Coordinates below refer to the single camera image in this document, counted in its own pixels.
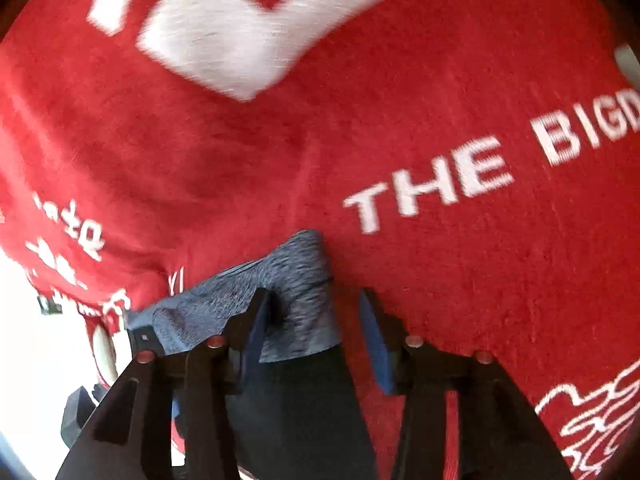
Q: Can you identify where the black pants grey waistband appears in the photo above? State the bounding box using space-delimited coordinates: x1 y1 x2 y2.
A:
125 230 376 479

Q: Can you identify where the red patterned pillow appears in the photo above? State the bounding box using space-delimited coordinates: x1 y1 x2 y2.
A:
90 325 131 387

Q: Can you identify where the red printed bed blanket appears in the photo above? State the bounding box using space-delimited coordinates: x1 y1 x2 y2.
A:
1 0 639 479

